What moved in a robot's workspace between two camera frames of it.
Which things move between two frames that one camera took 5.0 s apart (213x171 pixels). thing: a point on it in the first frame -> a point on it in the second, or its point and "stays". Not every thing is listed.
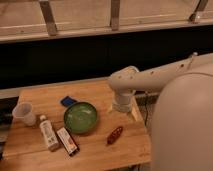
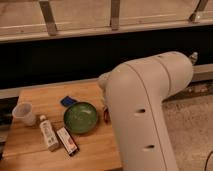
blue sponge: x=67 y=101 stays
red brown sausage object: x=114 y=135 -> x=106 y=115
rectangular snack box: x=68 y=141 stays
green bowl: x=80 y=117 stays
